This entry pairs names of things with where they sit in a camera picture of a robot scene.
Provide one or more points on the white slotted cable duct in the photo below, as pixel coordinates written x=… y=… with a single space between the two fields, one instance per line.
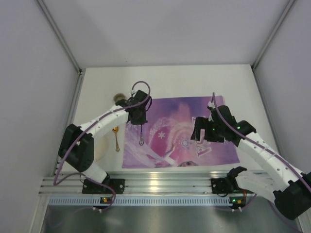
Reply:
x=147 y=201

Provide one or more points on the cream round plate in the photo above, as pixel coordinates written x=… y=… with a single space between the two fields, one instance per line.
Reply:
x=100 y=148

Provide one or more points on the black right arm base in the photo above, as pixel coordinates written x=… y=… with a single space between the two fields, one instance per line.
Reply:
x=223 y=187

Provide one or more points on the aluminium corner post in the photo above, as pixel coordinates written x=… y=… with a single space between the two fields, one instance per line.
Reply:
x=48 y=16
x=280 y=20

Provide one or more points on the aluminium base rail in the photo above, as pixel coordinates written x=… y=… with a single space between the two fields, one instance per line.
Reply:
x=181 y=183

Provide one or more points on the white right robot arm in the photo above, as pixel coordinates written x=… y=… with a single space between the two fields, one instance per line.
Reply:
x=287 y=187

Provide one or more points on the small speckled glass cup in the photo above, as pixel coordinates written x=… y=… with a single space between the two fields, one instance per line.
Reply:
x=119 y=96

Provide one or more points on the purple Elsa placemat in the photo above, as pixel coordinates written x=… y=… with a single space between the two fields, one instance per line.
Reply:
x=167 y=135

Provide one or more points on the iridescent purple fork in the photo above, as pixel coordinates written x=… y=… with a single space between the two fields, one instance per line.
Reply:
x=141 y=138

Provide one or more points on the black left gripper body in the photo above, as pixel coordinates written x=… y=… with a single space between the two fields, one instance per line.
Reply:
x=139 y=120

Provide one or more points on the gold spoon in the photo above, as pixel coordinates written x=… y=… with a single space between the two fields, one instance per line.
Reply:
x=115 y=131

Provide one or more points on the aluminium corner post left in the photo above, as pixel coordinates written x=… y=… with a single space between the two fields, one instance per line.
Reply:
x=48 y=16

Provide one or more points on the aluminium corner post right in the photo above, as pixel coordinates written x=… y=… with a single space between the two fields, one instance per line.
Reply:
x=280 y=20

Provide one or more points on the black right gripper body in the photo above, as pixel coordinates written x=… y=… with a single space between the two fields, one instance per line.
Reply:
x=198 y=129

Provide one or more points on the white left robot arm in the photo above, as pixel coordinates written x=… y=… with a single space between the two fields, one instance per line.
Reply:
x=77 y=145

